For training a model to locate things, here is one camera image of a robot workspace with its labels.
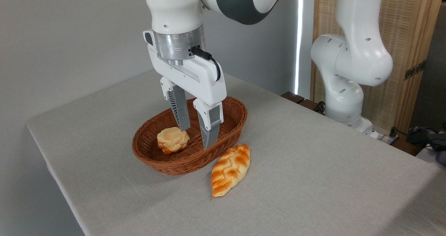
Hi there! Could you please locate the small round bread roll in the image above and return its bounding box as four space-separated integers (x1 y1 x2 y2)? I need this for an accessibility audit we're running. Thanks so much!
157 127 191 155

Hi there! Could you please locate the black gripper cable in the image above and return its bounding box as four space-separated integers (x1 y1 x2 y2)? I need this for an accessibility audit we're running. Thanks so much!
190 46 222 82

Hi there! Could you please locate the white power strip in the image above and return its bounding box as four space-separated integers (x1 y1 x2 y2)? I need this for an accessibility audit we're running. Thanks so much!
369 130 400 146

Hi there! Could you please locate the black cable bundle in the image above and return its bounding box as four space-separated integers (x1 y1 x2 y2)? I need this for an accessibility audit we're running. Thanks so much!
397 124 446 165

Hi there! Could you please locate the dark metal screen hinge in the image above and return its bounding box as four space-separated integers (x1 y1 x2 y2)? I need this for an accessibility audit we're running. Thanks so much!
404 60 426 80

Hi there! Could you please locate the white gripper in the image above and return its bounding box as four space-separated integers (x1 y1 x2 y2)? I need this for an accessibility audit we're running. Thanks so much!
143 30 227 151

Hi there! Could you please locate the grey tablecloth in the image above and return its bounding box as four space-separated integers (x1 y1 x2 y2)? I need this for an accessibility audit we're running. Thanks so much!
26 69 446 236

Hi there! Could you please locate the long braided bread loaf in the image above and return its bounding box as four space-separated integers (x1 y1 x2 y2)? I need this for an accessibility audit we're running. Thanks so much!
211 144 251 198

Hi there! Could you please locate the brown wicker oval basket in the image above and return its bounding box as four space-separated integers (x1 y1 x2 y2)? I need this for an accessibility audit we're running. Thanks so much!
132 96 248 175

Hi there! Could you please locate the dark brown wooden block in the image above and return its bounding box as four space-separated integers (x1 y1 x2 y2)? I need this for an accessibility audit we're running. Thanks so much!
300 99 324 113
281 92 305 104

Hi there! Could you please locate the wooden rattan folding screen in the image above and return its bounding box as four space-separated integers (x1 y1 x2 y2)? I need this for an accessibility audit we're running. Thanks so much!
310 0 446 135

